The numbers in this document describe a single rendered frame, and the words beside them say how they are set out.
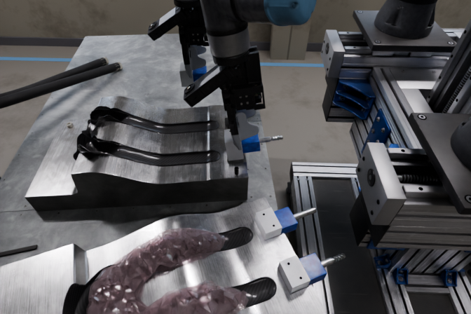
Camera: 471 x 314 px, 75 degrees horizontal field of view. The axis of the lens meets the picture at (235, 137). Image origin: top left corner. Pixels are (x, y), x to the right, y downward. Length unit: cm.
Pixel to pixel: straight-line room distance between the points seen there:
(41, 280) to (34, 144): 50
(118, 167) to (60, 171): 18
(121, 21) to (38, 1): 69
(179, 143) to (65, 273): 36
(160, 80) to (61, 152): 44
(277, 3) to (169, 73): 77
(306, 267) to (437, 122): 37
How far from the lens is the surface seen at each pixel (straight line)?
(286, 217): 67
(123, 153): 75
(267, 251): 64
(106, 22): 313
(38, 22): 342
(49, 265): 65
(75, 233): 80
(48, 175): 86
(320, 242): 139
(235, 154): 70
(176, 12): 83
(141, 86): 115
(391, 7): 99
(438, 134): 68
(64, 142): 92
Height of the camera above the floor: 144
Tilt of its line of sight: 45 degrees down
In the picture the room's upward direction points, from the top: straight up
